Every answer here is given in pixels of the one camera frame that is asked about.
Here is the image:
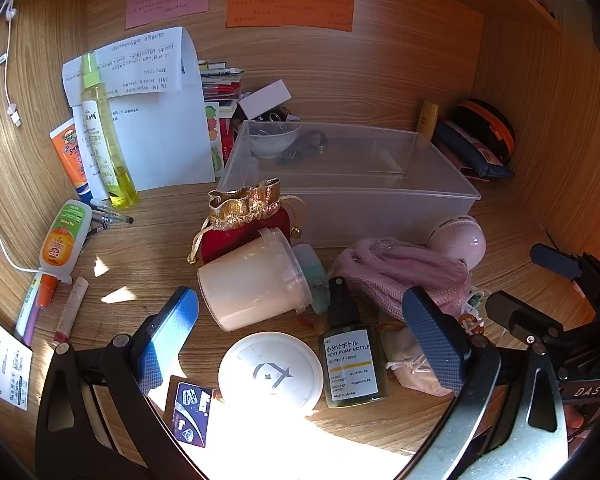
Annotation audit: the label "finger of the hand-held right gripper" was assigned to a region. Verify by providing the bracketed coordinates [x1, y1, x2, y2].
[485, 291, 563, 356]
[530, 243, 586, 281]

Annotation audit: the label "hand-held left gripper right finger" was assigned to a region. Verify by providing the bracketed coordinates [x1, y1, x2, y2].
[395, 287, 566, 480]

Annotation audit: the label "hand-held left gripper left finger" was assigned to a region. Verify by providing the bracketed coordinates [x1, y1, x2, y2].
[36, 286, 211, 480]

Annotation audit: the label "dark pump spray bottle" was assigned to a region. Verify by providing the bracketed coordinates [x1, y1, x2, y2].
[317, 276, 392, 409]

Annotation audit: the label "white plastic jar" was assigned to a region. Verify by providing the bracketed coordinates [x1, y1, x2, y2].
[197, 226, 315, 332]

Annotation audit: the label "red and gold drawstring pouch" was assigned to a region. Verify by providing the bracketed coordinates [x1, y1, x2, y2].
[187, 177, 306, 265]

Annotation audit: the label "clear plastic storage box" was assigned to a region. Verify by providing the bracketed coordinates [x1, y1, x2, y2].
[216, 120, 482, 250]

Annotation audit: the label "wooden desktop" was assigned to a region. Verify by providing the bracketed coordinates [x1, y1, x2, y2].
[0, 160, 600, 480]

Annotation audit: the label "pink round desktop device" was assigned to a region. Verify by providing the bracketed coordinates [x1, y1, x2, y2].
[426, 214, 487, 272]

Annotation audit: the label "pink mesh bag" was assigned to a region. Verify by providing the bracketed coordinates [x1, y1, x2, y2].
[327, 238, 473, 323]

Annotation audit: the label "dark blue card packet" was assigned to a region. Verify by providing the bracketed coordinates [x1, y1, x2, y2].
[165, 375, 215, 447]

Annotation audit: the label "pink lip gloss tube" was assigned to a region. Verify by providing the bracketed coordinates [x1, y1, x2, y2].
[52, 276, 90, 347]

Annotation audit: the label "white round lid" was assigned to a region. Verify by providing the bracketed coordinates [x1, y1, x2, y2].
[218, 331, 324, 418]

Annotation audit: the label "orange highlighter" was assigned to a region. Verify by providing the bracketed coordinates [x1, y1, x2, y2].
[34, 274, 58, 308]

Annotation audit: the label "light green small bottle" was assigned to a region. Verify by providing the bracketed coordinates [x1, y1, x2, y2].
[292, 243, 331, 328]

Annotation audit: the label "navy pencil case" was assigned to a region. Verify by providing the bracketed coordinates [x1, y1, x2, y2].
[432, 119, 516, 181]

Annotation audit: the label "purple highlighter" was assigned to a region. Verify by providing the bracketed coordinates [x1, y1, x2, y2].
[15, 272, 43, 347]

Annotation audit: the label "black and orange round case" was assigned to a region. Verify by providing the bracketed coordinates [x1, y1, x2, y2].
[452, 98, 517, 166]

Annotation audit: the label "white printed leaflet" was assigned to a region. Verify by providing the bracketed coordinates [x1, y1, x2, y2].
[0, 305, 33, 412]

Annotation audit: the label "yellow-green spray bottle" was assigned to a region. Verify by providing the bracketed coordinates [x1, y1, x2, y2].
[80, 52, 139, 209]

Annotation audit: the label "yellow cosmetic tube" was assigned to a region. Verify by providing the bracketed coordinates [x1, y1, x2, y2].
[416, 100, 440, 137]

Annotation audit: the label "fruit sticker sheet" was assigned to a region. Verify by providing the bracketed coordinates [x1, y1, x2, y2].
[205, 101, 224, 171]

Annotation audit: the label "white handwritten paper sheets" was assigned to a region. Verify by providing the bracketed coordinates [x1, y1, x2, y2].
[62, 26, 217, 193]

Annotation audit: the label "white tube bottle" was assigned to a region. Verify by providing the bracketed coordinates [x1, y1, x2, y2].
[72, 100, 112, 201]

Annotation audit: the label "red packet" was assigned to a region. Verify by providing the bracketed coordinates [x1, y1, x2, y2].
[220, 115, 237, 166]

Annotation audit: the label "orange sunscreen tube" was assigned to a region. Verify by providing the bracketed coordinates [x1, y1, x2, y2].
[49, 117, 93, 204]

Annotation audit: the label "white bowl with trinkets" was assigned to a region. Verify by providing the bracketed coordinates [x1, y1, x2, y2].
[248, 110, 302, 159]

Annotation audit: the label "small white cardboard box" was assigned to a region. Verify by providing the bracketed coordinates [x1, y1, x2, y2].
[237, 80, 291, 120]

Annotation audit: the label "orange paper note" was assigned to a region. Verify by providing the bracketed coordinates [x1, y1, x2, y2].
[226, 0, 355, 32]

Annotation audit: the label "beige drawstring pouch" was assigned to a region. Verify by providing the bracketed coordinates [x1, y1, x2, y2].
[380, 325, 456, 396]

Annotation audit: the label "white charging cable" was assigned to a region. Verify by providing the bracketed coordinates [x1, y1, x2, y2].
[0, 0, 23, 127]

